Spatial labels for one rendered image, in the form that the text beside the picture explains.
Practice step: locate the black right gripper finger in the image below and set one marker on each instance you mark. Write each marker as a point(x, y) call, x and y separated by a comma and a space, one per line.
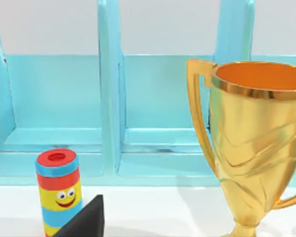
point(88, 219)

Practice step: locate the stack of coloured rings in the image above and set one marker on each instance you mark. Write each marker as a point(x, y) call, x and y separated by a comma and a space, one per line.
point(59, 187)

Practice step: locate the light blue rack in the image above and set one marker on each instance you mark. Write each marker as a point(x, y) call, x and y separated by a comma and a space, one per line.
point(64, 103)

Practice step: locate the gold trophy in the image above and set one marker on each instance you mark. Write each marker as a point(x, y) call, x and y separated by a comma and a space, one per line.
point(251, 148)

